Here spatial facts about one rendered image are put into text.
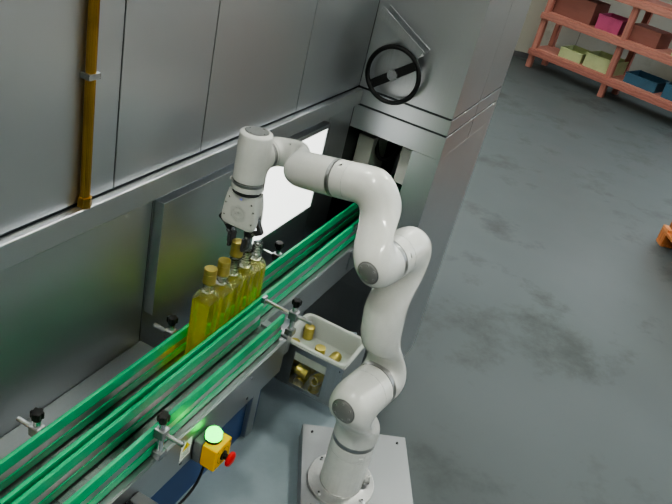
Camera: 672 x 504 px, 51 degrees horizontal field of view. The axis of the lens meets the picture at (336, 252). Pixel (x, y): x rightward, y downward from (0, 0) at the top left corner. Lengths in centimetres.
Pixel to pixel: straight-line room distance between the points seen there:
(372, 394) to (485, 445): 193
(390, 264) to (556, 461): 238
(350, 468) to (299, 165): 81
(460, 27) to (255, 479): 159
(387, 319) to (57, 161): 78
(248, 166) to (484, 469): 218
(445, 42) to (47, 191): 153
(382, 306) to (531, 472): 211
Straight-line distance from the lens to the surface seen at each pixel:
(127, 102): 159
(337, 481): 201
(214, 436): 184
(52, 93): 143
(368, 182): 155
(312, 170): 163
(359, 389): 174
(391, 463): 219
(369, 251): 152
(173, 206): 182
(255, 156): 176
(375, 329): 167
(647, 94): 1074
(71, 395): 187
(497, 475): 353
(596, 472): 383
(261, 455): 219
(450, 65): 257
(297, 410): 234
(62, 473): 162
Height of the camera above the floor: 234
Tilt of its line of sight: 30 degrees down
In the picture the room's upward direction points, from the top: 14 degrees clockwise
